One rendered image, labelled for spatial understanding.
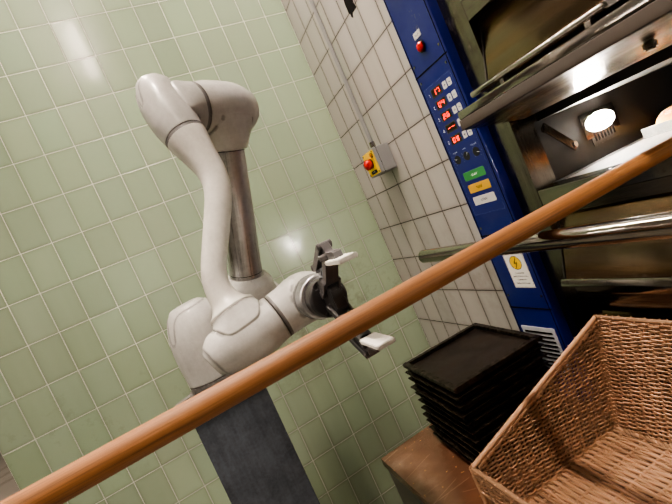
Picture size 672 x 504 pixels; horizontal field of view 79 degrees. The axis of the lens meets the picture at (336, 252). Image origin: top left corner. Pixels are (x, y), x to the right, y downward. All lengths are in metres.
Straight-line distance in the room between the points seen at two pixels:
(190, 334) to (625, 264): 1.05
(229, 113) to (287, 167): 0.71
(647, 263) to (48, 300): 1.76
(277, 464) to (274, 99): 1.40
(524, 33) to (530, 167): 0.31
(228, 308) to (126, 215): 0.96
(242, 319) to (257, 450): 0.49
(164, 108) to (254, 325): 0.53
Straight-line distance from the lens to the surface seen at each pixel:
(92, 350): 1.74
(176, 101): 1.06
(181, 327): 1.17
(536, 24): 1.06
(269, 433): 1.22
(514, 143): 1.16
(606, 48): 0.82
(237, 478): 1.24
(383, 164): 1.56
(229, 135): 1.15
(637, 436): 1.23
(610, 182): 0.78
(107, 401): 1.76
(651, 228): 0.58
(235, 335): 0.83
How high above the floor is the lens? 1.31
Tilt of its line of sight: 4 degrees down
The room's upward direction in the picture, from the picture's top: 24 degrees counter-clockwise
